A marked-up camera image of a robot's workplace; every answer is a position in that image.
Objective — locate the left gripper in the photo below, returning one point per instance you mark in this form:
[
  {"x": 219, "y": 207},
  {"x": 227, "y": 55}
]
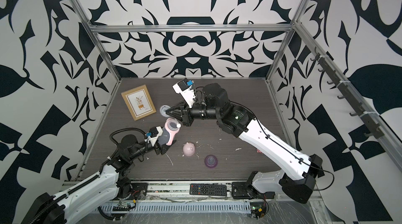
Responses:
[{"x": 158, "y": 148}]

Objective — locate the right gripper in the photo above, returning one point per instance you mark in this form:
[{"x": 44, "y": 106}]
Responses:
[{"x": 184, "y": 114}]

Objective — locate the pink bottle cap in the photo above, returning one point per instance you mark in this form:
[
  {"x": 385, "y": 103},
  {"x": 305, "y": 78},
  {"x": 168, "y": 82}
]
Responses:
[{"x": 189, "y": 149}]

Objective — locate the purple collar with nipple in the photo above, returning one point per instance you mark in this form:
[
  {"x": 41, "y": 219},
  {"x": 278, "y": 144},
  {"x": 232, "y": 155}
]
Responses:
[{"x": 211, "y": 161}]

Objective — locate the clear baby bottle body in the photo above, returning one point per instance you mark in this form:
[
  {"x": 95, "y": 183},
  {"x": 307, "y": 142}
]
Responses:
[{"x": 165, "y": 138}]

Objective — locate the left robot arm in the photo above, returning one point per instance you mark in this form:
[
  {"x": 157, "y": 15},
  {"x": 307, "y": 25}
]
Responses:
[{"x": 109, "y": 182}]

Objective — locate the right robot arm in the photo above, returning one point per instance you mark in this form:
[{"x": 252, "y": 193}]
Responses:
[{"x": 297, "y": 175}]

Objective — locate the black remote control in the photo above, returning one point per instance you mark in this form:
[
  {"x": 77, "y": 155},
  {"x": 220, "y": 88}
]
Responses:
[{"x": 208, "y": 190}]

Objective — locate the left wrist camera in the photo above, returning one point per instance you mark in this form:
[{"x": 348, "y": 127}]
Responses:
[{"x": 153, "y": 134}]

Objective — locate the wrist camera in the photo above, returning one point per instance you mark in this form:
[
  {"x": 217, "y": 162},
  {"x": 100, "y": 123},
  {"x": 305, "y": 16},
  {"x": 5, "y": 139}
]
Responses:
[
  {"x": 153, "y": 134},
  {"x": 187, "y": 90}
]

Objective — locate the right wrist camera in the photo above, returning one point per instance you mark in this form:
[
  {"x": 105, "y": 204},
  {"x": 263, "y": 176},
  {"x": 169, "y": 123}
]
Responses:
[{"x": 187, "y": 90}]

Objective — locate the wooden picture frame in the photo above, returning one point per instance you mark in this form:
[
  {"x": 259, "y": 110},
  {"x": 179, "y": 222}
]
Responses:
[{"x": 139, "y": 102}]

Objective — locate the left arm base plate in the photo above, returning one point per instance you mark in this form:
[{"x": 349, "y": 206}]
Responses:
[{"x": 138, "y": 191}]

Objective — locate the white cable duct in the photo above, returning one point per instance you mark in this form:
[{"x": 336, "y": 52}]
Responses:
[{"x": 179, "y": 208}]

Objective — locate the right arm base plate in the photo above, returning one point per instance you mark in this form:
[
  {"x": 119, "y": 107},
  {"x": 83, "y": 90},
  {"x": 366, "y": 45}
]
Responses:
[{"x": 242, "y": 190}]

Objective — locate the wall hook rail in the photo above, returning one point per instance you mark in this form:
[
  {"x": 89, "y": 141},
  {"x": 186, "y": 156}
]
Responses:
[{"x": 371, "y": 119}]

